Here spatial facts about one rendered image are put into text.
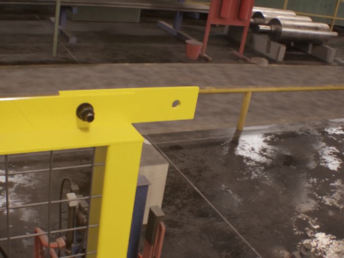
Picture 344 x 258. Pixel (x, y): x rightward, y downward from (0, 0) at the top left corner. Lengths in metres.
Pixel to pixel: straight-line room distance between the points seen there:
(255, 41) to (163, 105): 8.85
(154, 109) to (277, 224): 3.21
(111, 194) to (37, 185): 3.16
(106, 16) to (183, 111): 8.97
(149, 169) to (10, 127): 1.72
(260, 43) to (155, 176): 7.24
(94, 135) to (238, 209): 3.30
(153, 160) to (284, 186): 2.29
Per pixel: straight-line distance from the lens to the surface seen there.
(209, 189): 4.02
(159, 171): 2.30
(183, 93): 0.66
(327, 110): 6.85
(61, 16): 8.49
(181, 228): 3.47
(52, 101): 0.58
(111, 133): 0.60
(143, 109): 0.64
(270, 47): 9.09
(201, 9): 8.89
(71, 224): 1.63
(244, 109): 5.23
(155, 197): 2.39
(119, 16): 9.73
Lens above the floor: 2.07
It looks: 25 degrees down
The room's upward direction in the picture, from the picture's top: 10 degrees clockwise
